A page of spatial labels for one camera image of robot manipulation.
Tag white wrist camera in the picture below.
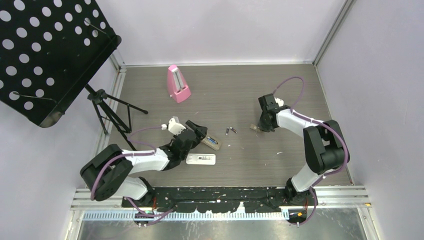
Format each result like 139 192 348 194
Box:
274 97 285 107
160 116 187 136

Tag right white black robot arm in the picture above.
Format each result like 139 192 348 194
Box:
257 93 350 205

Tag black battery with white end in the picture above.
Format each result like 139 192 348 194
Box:
229 127 238 134

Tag black perforated music stand desk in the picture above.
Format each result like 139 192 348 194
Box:
0 0 122 128

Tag beige battery cover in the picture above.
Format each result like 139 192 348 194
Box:
249 124 260 133

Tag white remote control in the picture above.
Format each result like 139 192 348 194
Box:
185 153 216 166

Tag pink metronome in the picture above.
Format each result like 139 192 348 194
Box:
167 64 191 104

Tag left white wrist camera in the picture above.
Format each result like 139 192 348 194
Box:
160 116 187 136

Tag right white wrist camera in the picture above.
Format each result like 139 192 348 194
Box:
274 97 285 107

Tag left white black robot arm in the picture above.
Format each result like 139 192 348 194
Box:
80 117 208 207

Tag black tripod stand legs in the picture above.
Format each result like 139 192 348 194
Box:
85 84 149 135

